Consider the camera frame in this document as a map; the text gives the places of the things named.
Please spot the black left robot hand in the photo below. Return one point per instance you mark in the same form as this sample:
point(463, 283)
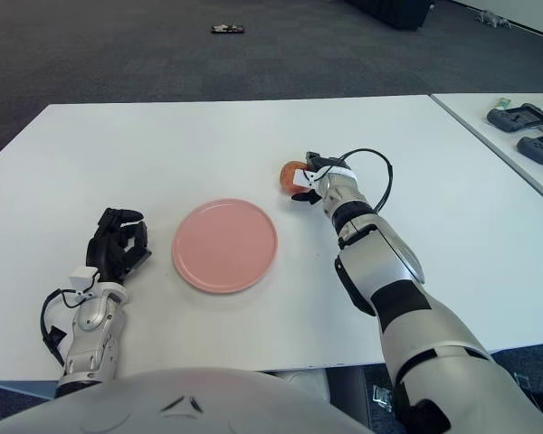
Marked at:
point(106, 253)

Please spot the dark grey handheld controller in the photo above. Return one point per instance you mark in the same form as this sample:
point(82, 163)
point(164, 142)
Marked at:
point(540, 149)
point(518, 118)

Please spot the black stand with metal bracket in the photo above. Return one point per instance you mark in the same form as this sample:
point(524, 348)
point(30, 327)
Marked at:
point(382, 398)

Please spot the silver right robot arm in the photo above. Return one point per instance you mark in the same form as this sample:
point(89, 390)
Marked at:
point(402, 294)

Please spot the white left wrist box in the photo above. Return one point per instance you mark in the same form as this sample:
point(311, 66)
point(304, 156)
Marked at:
point(81, 276)

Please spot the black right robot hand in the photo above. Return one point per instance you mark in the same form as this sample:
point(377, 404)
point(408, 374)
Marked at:
point(326, 162)

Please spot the grey robot torso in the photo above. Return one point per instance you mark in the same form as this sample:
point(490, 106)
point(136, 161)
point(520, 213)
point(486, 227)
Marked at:
point(163, 402)

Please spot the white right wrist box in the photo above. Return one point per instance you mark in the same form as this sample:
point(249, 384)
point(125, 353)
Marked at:
point(305, 178)

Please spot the small grey quadruped robot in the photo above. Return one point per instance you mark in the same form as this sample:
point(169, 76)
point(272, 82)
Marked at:
point(491, 18)

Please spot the pink round plate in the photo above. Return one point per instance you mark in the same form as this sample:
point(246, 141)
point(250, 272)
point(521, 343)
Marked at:
point(224, 246)

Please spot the dark flat object on carpet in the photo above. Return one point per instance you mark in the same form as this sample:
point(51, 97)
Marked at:
point(227, 29)

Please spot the red apple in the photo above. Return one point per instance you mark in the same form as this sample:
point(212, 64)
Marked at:
point(289, 178)

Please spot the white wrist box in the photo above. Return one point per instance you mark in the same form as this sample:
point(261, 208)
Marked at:
point(81, 276)
point(305, 178)

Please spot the green white packet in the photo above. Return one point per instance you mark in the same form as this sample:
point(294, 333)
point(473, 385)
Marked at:
point(503, 103)

